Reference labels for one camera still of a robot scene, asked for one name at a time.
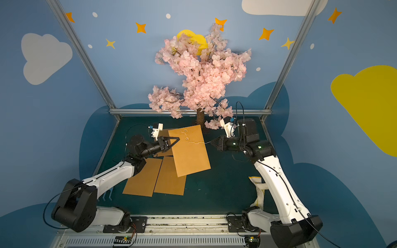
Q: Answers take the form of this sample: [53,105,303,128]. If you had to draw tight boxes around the blue plastic fork toy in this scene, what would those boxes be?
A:
[102,187,114,201]

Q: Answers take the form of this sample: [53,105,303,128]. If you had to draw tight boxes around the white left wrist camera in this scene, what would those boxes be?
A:
[148,123,163,141]

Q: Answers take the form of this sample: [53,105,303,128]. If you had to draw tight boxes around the aluminium right corner post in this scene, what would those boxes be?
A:
[261,0,322,124]

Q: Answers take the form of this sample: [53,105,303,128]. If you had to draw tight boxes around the pink cherry blossom tree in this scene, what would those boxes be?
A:
[148,23,252,130]

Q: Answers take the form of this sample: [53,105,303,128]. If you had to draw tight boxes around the brown kraft envelope front middle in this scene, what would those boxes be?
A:
[154,156,187,196]

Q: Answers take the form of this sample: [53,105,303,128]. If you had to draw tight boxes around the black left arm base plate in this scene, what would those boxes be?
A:
[103,216,148,234]

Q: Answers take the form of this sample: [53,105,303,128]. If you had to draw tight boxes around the aluminium front rail frame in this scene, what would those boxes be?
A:
[51,213,276,248]

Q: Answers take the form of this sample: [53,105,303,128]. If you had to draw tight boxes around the white yellow cloth strip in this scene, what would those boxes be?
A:
[249,176,269,210]

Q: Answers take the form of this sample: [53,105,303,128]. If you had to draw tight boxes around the aluminium back rail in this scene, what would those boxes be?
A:
[109,108,273,117]

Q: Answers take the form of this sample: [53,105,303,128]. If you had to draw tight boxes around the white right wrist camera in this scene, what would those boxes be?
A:
[220,117,235,138]

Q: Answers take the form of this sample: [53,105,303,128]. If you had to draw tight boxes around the brown kraft envelope far left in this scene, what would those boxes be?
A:
[154,129,175,157]

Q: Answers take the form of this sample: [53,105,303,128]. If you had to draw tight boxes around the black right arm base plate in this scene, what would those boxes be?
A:
[225,215,259,233]

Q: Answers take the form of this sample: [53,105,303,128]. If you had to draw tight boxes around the right circuit board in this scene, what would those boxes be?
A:
[244,236,261,248]

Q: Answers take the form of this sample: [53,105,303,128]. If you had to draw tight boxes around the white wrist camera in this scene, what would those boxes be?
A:
[148,123,163,141]
[220,117,235,138]

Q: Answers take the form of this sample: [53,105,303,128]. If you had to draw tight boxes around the aluminium corner post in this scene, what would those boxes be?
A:
[47,0,116,110]
[261,0,322,124]

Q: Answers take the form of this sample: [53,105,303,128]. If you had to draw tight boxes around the aluminium left corner post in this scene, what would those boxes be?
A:
[47,0,116,110]

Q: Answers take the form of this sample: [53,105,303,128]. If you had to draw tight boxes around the brown kraft file bag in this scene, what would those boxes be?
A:
[169,125,211,177]

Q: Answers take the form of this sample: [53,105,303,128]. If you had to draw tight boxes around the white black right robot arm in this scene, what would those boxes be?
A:
[211,117,323,248]

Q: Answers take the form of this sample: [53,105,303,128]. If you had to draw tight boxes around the circuit board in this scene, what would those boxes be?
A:
[244,236,261,248]
[112,236,132,247]

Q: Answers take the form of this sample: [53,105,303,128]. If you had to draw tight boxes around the white closure string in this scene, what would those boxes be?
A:
[181,130,213,146]

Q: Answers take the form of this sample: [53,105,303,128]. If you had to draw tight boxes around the left circuit board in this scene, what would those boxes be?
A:
[112,236,132,247]

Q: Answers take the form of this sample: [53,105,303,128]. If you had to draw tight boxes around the brown kraft envelope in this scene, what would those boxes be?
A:
[123,158,162,197]
[154,129,175,157]
[154,156,187,196]

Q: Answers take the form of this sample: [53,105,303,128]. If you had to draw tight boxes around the brown kraft envelope front left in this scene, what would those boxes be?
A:
[123,158,162,197]

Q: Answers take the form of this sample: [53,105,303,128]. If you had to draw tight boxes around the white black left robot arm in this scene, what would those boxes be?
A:
[51,135,180,233]

